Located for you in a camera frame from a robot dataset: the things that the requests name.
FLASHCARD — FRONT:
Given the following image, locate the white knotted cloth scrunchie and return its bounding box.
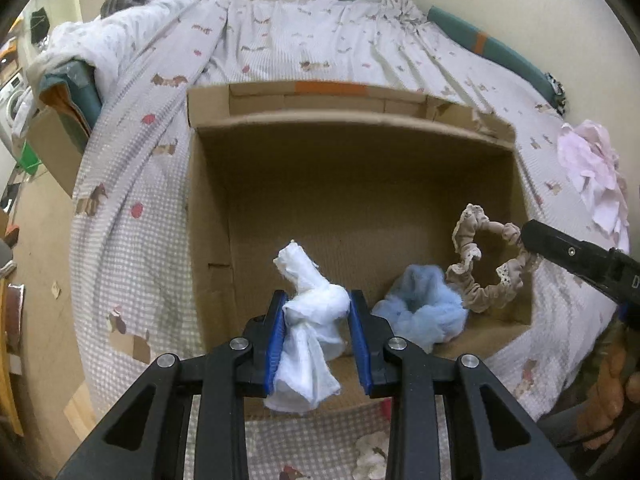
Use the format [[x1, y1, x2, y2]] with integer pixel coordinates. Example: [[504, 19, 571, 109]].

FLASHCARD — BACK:
[[264, 240, 352, 415]]

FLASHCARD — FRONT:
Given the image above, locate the white washing machine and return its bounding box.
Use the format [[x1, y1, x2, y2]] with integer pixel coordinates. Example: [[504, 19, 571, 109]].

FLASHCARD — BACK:
[[0, 72, 32, 142]]

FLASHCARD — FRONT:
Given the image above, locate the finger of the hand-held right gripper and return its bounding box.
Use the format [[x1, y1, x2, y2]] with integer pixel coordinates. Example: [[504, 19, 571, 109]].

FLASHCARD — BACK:
[[521, 218, 613, 286]]

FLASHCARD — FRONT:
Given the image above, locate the green plastic item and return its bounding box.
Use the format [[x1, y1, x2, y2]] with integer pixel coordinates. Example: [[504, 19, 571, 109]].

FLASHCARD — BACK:
[[16, 140, 45, 179]]

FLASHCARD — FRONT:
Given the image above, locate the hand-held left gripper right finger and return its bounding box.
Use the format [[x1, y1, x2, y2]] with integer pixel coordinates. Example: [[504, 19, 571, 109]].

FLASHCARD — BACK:
[[348, 289, 577, 480]]

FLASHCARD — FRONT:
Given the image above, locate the beige lace-trimmed scrunchie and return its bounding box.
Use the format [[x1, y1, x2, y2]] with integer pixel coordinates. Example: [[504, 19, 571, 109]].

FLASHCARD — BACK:
[[445, 203, 544, 315]]

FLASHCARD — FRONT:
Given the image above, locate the teal cloth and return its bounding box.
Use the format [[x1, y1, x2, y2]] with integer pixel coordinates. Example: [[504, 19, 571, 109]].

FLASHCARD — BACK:
[[41, 60, 104, 132]]

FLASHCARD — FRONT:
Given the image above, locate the white duvet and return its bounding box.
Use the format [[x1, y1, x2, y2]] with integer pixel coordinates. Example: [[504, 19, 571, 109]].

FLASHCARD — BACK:
[[27, 0, 202, 113]]

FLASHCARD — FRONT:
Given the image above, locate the person's right hand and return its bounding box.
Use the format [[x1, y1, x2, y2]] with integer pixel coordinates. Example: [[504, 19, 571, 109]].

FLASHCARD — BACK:
[[582, 345, 634, 453]]

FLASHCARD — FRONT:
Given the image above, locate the teal mat with orange band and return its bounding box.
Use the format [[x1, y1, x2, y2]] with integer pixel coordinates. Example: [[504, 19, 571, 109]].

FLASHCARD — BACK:
[[427, 6, 563, 107]]

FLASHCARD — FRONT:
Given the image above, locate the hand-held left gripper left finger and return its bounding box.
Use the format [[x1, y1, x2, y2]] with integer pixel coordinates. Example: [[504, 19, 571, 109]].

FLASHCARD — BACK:
[[55, 289, 289, 480]]

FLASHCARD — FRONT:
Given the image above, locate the fluffy light blue scrunchie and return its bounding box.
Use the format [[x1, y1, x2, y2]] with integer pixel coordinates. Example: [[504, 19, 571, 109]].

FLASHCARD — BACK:
[[371, 263, 470, 354]]

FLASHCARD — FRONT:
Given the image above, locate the black and white patterned cloth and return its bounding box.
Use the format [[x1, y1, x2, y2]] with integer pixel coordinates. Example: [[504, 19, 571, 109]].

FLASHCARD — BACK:
[[545, 74, 569, 114]]

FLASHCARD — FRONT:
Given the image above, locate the checked printed bed sheet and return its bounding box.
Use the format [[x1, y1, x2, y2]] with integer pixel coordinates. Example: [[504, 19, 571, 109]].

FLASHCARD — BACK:
[[69, 0, 632, 480]]

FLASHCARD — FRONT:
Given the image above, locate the cream ruffled scrunchie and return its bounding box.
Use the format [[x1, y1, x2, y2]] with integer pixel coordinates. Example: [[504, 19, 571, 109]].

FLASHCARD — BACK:
[[352, 432, 390, 480]]

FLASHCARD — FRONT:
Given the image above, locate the pale pink cloth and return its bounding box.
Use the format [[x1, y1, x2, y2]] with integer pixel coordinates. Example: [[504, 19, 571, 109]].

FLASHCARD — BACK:
[[557, 120, 632, 252]]

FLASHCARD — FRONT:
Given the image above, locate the small cardboard box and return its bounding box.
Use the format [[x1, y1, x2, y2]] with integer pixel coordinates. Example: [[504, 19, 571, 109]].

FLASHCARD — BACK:
[[26, 104, 92, 199]]

